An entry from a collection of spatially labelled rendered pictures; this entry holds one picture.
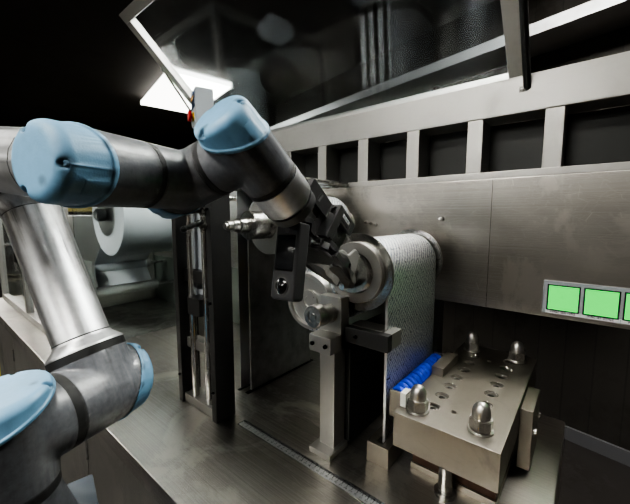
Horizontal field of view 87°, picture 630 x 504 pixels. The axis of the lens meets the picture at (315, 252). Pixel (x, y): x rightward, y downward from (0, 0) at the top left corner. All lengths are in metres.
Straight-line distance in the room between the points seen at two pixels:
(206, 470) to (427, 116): 0.91
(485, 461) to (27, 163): 0.64
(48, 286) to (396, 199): 0.78
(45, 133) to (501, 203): 0.80
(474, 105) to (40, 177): 0.83
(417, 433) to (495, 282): 0.41
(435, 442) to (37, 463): 0.55
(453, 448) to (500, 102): 0.70
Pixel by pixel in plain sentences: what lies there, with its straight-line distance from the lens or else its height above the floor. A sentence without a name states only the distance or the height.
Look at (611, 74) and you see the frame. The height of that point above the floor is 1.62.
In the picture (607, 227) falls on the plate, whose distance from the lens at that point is 0.86.
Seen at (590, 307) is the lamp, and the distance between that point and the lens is 0.87.
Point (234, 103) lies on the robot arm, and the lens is 0.41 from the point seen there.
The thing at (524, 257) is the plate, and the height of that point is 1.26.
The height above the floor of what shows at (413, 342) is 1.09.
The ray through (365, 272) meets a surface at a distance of 0.60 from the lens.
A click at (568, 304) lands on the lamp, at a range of 0.87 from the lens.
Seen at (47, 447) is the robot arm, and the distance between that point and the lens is 0.62.
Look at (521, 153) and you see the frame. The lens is 0.95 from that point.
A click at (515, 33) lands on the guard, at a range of 0.90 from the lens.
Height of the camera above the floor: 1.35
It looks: 6 degrees down
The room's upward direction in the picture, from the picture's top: straight up
